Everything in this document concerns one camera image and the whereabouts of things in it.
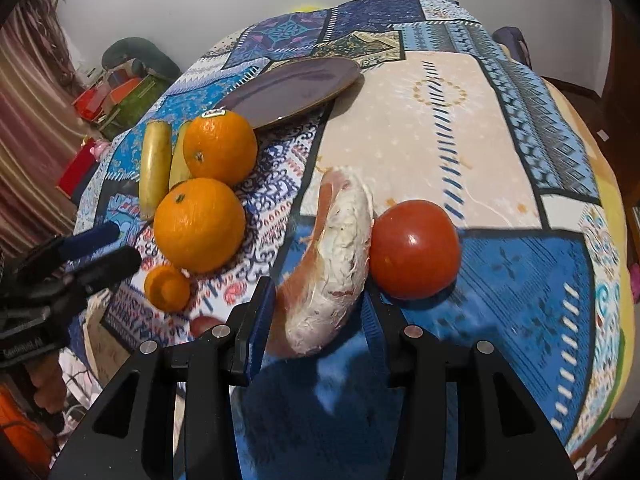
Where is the yellow-green banana piece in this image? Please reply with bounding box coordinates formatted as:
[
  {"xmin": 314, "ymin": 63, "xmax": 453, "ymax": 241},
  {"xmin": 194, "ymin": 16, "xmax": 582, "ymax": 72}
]
[
  {"xmin": 169, "ymin": 120, "xmax": 192, "ymax": 190},
  {"xmin": 139, "ymin": 120, "xmax": 172, "ymax": 220}
]

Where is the large orange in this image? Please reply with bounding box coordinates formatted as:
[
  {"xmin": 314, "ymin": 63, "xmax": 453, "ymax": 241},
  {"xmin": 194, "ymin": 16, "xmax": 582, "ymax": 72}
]
[{"xmin": 153, "ymin": 178, "xmax": 246, "ymax": 274}]

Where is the orange with sticker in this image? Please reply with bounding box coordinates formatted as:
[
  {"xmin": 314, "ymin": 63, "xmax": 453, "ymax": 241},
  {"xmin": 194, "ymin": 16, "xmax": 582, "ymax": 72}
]
[{"xmin": 182, "ymin": 108, "xmax": 258, "ymax": 188}]

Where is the person's left hand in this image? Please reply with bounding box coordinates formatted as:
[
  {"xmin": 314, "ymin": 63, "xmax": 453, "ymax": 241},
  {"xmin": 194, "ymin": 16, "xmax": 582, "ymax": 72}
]
[{"xmin": 26, "ymin": 352, "xmax": 66, "ymax": 414}]

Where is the small mandarin orange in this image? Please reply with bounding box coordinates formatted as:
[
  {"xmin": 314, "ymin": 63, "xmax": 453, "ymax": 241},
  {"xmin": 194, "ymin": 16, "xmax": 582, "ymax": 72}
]
[{"xmin": 144, "ymin": 264, "xmax": 191, "ymax": 313}]

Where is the red box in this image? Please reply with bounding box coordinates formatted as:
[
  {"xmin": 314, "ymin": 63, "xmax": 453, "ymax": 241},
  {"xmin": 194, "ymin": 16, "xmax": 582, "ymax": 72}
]
[{"xmin": 56, "ymin": 136, "xmax": 98, "ymax": 198}]

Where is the small red fruit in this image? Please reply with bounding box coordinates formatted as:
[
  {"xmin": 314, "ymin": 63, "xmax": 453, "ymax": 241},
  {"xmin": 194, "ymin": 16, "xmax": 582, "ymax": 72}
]
[{"xmin": 190, "ymin": 315, "xmax": 224, "ymax": 339}]

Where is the striped pink curtain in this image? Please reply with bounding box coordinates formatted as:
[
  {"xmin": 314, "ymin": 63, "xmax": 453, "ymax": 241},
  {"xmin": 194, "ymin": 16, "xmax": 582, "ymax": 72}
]
[{"xmin": 1, "ymin": 0, "xmax": 91, "ymax": 256}]

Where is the green storage box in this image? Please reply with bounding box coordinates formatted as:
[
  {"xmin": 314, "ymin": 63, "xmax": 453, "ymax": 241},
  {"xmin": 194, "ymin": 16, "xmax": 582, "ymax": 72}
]
[{"xmin": 99, "ymin": 75, "xmax": 171, "ymax": 140}]

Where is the grey-green neck pillow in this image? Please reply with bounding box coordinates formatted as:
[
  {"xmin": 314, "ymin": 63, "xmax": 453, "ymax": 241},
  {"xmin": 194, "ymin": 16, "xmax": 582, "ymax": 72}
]
[{"xmin": 101, "ymin": 37, "xmax": 181, "ymax": 81}]

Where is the red tomato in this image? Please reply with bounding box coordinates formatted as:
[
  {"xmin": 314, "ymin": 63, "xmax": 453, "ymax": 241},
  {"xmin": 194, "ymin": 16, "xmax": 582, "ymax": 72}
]
[{"xmin": 370, "ymin": 200, "xmax": 462, "ymax": 300}]

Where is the dark purple plate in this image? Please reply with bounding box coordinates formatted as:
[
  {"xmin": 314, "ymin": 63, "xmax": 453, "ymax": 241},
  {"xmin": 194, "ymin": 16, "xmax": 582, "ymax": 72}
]
[{"xmin": 215, "ymin": 58, "xmax": 361, "ymax": 130}]

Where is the blue patchwork blanket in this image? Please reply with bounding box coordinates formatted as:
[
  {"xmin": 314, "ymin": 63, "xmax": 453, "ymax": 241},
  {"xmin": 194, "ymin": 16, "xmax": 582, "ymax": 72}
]
[{"xmin": 67, "ymin": 0, "xmax": 629, "ymax": 480}]

